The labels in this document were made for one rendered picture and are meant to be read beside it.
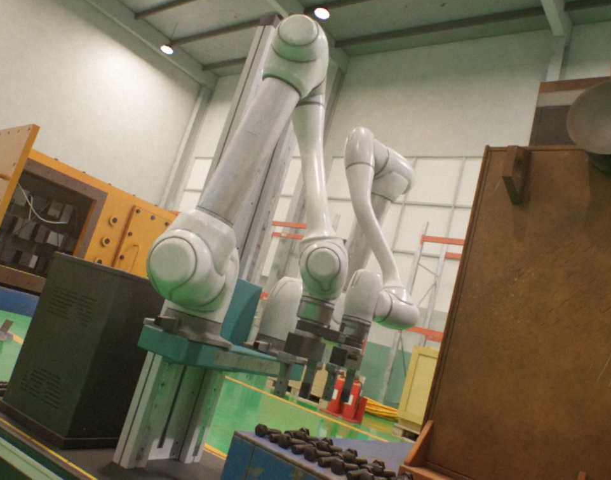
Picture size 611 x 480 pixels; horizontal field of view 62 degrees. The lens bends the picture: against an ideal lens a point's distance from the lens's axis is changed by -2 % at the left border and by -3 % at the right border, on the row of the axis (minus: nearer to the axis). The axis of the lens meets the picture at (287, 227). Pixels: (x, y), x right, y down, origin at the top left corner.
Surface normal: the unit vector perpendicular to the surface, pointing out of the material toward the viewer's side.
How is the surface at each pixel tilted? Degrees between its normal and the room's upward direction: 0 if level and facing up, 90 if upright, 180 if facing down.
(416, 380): 90
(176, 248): 100
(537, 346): 90
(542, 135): 90
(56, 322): 90
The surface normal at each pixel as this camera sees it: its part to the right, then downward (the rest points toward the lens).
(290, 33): 0.02, -0.37
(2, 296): 0.74, 0.08
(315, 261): 0.00, -0.06
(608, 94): -0.51, 0.29
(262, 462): -0.62, -0.33
